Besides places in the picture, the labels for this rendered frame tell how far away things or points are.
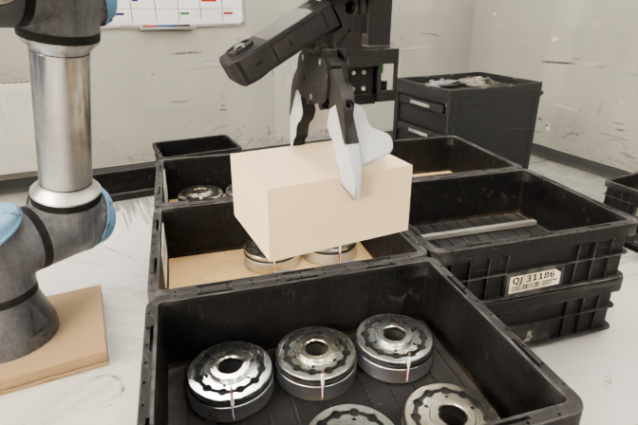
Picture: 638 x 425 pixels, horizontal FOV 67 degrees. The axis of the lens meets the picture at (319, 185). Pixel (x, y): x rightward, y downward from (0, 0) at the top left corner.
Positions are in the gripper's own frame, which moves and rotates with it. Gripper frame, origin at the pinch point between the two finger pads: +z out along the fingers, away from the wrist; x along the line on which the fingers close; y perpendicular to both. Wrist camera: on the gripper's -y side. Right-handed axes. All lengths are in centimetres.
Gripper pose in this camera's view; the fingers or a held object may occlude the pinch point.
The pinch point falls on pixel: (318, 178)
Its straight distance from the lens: 52.3
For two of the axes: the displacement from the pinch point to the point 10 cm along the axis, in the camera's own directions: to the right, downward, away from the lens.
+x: -4.3, -3.2, 8.4
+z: -0.1, 9.3, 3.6
